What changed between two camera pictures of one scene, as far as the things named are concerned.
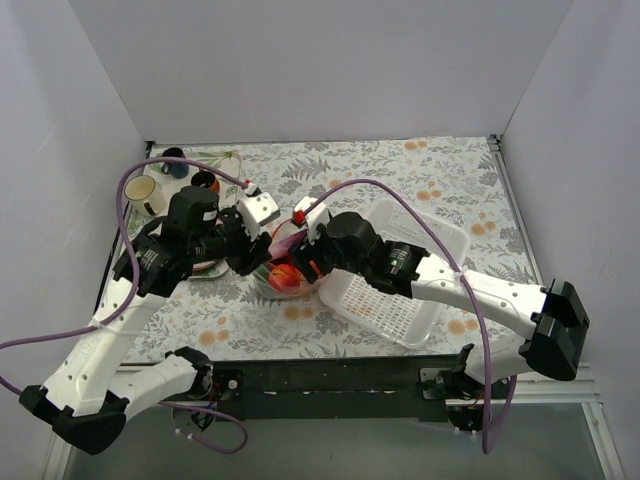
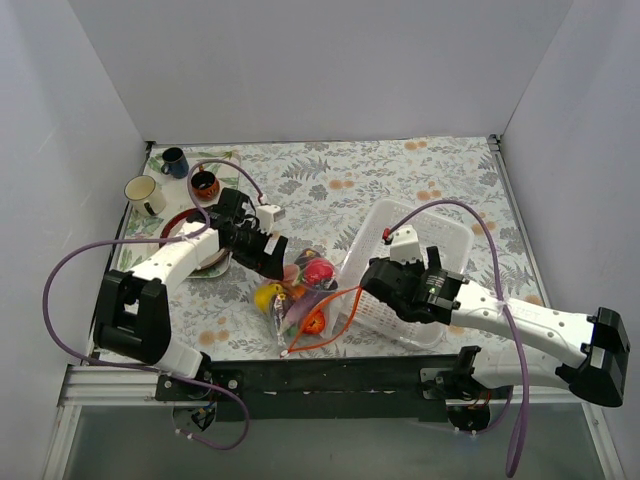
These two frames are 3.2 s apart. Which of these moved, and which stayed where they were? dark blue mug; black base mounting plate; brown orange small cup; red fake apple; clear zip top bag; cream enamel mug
Moved: clear zip top bag; red fake apple
Stayed: dark blue mug; brown orange small cup; black base mounting plate; cream enamel mug
